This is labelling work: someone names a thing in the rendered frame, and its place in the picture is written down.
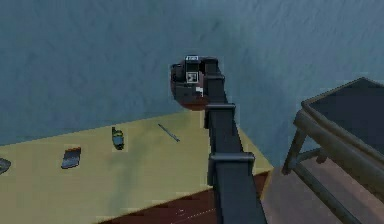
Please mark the brown basketball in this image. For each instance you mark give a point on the brown basketball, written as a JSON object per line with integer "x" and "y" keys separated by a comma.
{"x": 194, "y": 105}

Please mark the brown table with dark top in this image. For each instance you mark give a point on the brown table with dark top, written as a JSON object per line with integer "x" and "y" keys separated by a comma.
{"x": 333, "y": 141}

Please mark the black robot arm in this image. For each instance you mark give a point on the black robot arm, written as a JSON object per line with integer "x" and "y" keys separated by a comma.
{"x": 230, "y": 180}

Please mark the dark grey flat phone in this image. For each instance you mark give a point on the dark grey flat phone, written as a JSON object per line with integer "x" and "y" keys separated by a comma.
{"x": 71, "y": 158}

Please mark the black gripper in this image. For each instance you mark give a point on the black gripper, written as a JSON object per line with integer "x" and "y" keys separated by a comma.
{"x": 181, "y": 90}

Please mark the green small bottle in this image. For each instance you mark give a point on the green small bottle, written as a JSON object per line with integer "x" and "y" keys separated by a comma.
{"x": 117, "y": 138}

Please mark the grey pen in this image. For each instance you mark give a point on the grey pen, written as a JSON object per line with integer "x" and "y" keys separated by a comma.
{"x": 169, "y": 133}

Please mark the yellow table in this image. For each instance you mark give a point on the yellow table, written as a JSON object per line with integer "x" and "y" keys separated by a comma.
{"x": 150, "y": 176}

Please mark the grey flat object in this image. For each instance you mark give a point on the grey flat object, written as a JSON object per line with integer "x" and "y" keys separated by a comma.
{"x": 3, "y": 165}

